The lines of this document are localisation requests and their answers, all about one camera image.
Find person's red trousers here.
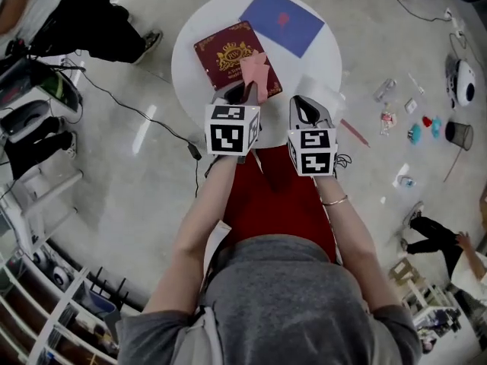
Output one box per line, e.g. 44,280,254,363
222,144,338,264

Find gold bracelet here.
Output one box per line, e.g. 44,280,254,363
321,194,349,207

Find grey bag strap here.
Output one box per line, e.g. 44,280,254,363
173,221,233,365

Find white shelf unit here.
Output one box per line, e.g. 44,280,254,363
0,241,142,365

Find dark red hardcover book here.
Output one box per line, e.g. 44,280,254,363
193,20,283,99

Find blue bin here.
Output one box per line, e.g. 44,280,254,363
81,287,115,317

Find round white table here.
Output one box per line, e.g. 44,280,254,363
170,0,343,151

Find black backpack shell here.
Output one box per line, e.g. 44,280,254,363
0,57,84,110

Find small white round device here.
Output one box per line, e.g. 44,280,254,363
53,266,73,288
32,247,49,269

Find white rounded device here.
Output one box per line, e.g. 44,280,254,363
445,58,479,109

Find black antenna router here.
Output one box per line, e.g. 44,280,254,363
89,266,129,303

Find white bench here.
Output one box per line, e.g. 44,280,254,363
0,167,84,243

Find white power strip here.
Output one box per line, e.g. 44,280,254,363
443,8,467,38

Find thin wooden stick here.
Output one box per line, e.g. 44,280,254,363
443,148,463,184

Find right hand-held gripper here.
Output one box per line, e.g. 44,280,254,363
286,94,339,177

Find cardboard box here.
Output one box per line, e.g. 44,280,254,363
387,259,423,290

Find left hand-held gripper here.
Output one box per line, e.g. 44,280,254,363
204,81,263,156

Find clear plastic bottle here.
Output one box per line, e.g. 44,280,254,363
372,78,397,103

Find person's grey shirt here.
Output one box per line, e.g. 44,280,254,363
116,233,423,365

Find black mesh waste basket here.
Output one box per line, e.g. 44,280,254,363
444,121,475,151

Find white cluttered rack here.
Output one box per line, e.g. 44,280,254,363
403,279,487,357

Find white tube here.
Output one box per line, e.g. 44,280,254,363
408,72,425,95

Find person's left forearm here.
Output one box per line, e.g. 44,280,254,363
142,152,237,315

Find person's right forearm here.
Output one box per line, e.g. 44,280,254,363
314,173,404,315

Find blue booklet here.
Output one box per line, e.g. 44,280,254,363
238,0,326,59

